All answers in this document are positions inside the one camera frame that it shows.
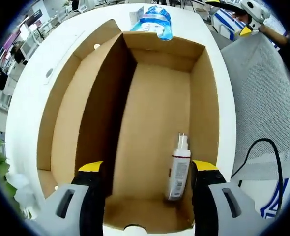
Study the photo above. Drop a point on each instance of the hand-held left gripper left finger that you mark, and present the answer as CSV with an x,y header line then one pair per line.
x,y
91,201

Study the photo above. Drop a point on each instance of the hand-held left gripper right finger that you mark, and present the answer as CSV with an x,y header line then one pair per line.
x,y
209,204

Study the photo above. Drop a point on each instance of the pink display screen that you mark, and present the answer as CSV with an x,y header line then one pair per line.
x,y
12,40

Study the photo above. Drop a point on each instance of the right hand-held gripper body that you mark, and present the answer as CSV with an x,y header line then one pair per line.
x,y
256,11

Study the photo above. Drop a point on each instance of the white office chair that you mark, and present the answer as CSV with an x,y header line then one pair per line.
x,y
29,49

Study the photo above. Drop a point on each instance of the white spray bottle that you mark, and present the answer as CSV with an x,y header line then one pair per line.
x,y
179,169

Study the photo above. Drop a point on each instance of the green potted plant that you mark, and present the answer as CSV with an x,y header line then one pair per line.
x,y
2,162

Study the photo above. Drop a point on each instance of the small white carton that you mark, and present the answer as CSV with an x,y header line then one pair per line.
x,y
136,15

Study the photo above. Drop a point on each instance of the brown cardboard shoe box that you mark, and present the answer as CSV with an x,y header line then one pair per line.
x,y
154,110

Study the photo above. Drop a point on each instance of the blue wet wipes soft item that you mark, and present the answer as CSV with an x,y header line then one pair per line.
x,y
157,22

